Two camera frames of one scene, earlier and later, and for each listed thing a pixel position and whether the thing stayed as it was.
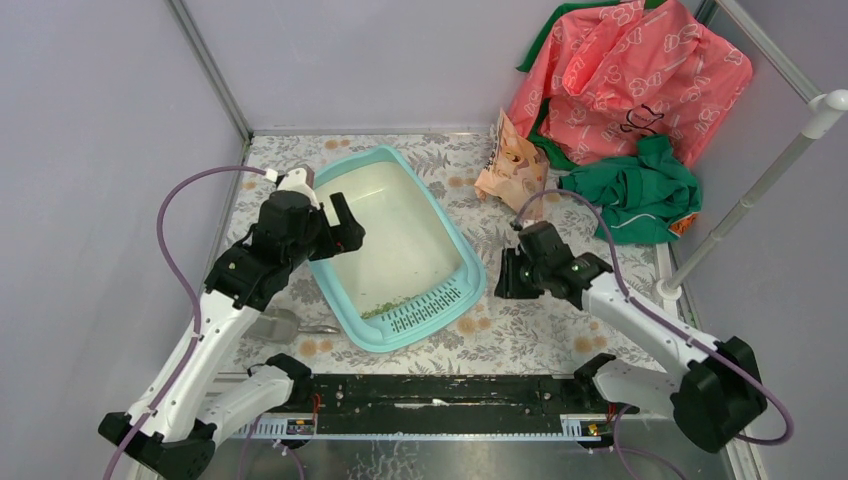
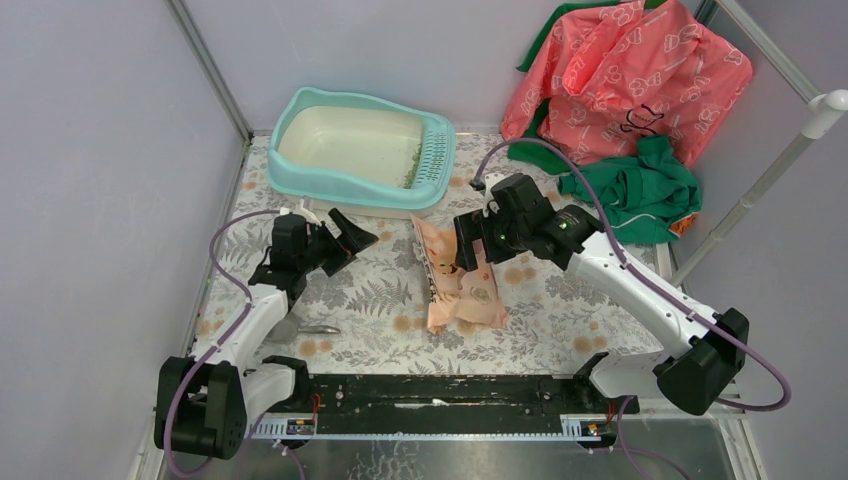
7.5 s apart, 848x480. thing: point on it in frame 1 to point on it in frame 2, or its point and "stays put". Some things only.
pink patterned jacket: (612, 72) stays put
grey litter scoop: (282, 326) stays put
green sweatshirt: (642, 197) stays put
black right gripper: (508, 286) to (472, 226)
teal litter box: (413, 270) to (360, 156)
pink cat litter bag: (514, 169) to (455, 296)
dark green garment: (527, 64) stays put
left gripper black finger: (350, 234) stays put
